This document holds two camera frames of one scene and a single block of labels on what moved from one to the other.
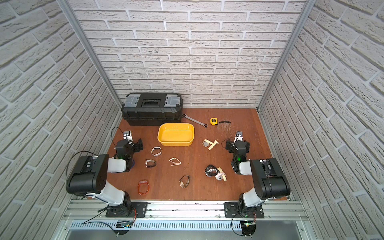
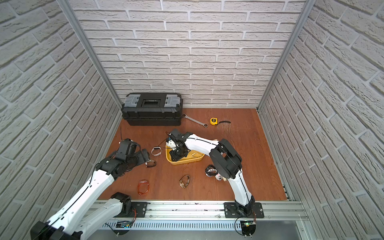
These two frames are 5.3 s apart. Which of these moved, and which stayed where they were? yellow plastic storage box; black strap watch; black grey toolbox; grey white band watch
Moved: yellow plastic storage box
Stayed: grey white band watch; black grey toolbox; black strap watch
